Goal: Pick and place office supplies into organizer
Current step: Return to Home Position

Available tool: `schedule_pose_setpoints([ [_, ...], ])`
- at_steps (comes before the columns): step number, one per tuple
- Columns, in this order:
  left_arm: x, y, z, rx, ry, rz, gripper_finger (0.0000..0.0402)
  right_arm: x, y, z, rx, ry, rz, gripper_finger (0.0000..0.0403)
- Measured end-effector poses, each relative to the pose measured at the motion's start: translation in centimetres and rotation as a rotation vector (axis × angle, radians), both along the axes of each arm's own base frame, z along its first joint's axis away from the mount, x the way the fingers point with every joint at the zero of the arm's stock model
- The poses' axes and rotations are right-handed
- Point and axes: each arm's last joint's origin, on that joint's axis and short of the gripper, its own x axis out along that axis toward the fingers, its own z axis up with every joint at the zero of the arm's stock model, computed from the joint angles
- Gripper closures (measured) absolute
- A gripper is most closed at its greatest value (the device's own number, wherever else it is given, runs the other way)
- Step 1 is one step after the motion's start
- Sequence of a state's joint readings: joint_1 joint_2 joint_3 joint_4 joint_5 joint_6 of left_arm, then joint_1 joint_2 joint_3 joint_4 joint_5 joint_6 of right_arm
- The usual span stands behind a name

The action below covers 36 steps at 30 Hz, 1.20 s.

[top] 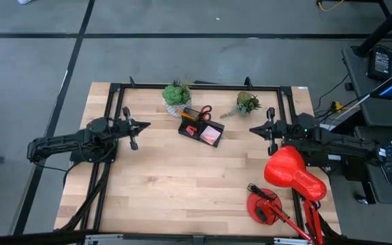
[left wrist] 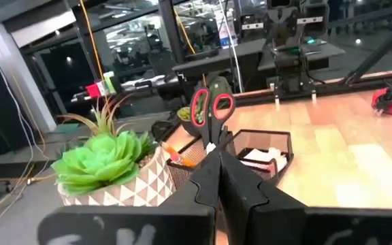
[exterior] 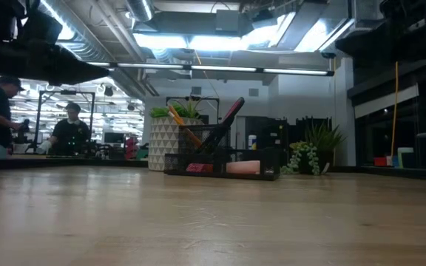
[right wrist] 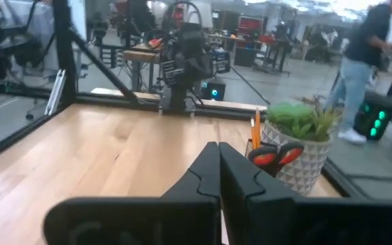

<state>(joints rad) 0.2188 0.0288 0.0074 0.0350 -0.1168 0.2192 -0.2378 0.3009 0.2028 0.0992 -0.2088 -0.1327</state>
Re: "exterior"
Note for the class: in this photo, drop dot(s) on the white wipes canister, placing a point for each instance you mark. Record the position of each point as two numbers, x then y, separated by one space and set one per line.
252 142

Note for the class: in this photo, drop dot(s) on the trailing succulent in dark pot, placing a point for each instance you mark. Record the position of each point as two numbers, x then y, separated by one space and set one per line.
309 155

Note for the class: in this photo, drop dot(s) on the silver ceiling duct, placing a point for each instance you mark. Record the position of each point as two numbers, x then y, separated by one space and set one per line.
141 9

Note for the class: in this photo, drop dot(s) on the grey ceiling unit box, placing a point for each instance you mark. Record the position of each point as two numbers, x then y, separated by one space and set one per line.
228 20

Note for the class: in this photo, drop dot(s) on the black metal table frame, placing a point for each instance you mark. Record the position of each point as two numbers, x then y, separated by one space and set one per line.
69 163

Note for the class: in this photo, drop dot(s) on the tall black rig frame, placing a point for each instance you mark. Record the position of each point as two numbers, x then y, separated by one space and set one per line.
67 92

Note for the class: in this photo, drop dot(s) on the pink sticky note pad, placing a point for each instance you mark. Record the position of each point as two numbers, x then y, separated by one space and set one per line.
243 167

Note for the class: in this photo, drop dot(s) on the small blue box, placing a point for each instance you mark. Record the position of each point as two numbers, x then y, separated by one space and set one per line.
395 161

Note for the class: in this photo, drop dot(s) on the small red box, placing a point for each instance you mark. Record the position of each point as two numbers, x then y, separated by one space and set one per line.
380 162

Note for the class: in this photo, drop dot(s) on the black mesh desk organizer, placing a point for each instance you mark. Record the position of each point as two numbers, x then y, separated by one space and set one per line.
176 162

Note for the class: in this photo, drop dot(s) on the green and white container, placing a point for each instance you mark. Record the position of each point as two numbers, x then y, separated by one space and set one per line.
406 157

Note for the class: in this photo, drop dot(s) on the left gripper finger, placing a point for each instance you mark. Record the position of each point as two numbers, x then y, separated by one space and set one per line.
59 77
72 63

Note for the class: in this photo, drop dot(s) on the succulent in white patterned pot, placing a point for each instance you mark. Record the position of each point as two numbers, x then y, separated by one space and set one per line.
163 140

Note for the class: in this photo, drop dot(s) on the small black monitor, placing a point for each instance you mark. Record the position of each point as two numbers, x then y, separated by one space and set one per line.
114 137

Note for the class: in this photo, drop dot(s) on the long LED light bar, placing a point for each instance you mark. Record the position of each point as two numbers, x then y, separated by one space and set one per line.
220 68

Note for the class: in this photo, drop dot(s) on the black and red scissors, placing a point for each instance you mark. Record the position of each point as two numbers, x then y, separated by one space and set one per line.
231 112

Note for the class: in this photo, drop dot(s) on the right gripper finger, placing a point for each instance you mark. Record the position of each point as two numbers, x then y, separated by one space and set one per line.
364 37
368 50

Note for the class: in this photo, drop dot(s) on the black shelving unit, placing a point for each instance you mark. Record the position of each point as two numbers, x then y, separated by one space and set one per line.
272 136

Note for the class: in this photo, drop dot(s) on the pink fabric object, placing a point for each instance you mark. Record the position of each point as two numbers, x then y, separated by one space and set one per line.
131 147

